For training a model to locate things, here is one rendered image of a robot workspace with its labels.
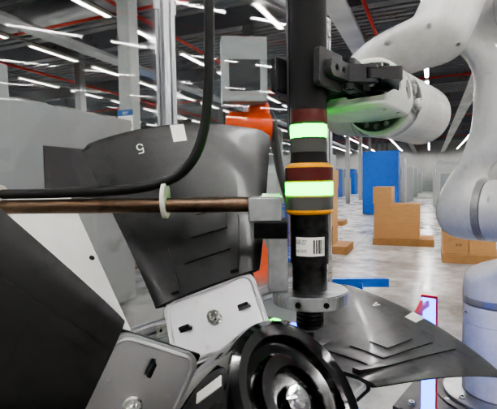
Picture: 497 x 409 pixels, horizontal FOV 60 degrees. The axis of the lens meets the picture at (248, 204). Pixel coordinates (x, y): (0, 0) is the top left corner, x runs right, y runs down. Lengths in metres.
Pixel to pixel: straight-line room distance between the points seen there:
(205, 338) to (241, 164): 0.20
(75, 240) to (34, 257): 0.38
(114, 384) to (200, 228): 0.18
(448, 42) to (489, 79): 0.25
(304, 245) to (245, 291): 0.07
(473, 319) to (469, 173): 0.28
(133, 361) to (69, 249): 0.36
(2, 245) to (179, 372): 0.14
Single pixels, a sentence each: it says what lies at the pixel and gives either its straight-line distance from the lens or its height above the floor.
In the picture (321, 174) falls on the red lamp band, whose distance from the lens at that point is 0.38.
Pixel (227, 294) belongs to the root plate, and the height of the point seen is 1.27.
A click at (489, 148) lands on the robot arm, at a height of 1.43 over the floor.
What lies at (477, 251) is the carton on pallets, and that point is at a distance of 7.91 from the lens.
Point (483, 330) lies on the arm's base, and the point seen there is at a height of 1.09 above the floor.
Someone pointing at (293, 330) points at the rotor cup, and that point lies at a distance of 0.35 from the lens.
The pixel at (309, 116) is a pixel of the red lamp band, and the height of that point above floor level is 1.43.
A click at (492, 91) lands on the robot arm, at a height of 1.53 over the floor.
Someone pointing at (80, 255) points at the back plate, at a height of 1.27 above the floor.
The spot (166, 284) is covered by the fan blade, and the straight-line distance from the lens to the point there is 0.42.
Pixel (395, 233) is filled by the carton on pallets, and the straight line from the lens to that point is 9.57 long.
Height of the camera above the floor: 1.37
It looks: 3 degrees down
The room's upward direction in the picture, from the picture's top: 1 degrees counter-clockwise
